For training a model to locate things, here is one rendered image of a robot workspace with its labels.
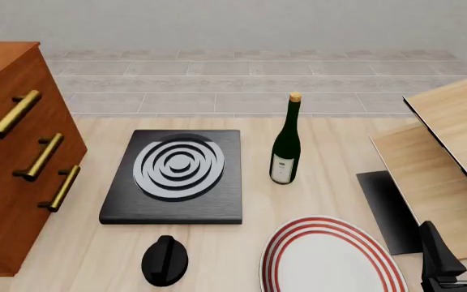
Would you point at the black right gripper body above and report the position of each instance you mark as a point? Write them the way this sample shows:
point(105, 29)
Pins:
point(448, 286)

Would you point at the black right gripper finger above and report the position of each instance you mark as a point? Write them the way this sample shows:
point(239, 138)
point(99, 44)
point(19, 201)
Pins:
point(438, 255)

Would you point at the wooden cabinet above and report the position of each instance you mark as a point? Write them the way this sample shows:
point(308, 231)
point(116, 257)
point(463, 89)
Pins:
point(6, 213)

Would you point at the pale wooden slanted rack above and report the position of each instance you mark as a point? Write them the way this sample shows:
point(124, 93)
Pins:
point(428, 170)

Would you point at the white plate with red rings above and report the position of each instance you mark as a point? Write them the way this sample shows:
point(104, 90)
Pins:
point(331, 264)

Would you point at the dark green wine bottle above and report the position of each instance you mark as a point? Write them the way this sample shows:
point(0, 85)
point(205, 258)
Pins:
point(285, 146)

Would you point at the round black stove knob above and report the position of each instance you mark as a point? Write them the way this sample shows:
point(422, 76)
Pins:
point(164, 261)

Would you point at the flat black stove plate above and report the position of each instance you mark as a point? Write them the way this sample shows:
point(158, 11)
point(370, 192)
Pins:
point(136, 203)

